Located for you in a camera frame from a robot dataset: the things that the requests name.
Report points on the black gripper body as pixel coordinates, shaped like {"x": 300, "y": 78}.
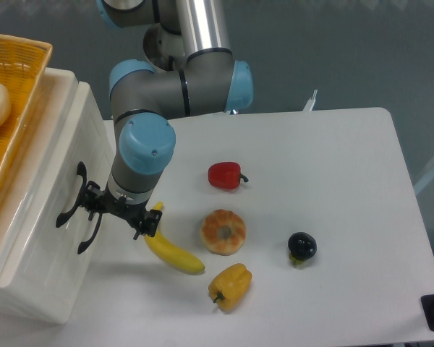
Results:
{"x": 103, "y": 202}

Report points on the white top drawer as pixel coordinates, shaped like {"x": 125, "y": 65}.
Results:
{"x": 47, "y": 184}

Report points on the white drawer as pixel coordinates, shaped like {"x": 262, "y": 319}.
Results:
{"x": 47, "y": 184}
{"x": 43, "y": 273}

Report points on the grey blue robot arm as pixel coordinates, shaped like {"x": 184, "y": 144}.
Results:
{"x": 204, "y": 78}

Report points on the white lower drawer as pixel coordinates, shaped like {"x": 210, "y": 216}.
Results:
{"x": 43, "y": 273}

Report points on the yellow banana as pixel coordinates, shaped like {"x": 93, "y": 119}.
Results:
{"x": 179, "y": 258}

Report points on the orange glazed donut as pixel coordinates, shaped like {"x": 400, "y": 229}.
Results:
{"x": 223, "y": 232}

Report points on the red bell pepper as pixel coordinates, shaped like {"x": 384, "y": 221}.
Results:
{"x": 226, "y": 175}

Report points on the yellow bell pepper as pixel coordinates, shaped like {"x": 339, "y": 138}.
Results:
{"x": 229, "y": 287}

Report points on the dark purple eggplant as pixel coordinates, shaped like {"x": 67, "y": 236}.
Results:
{"x": 302, "y": 247}

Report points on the orange woven basket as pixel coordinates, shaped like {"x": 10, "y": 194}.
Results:
{"x": 22, "y": 64}

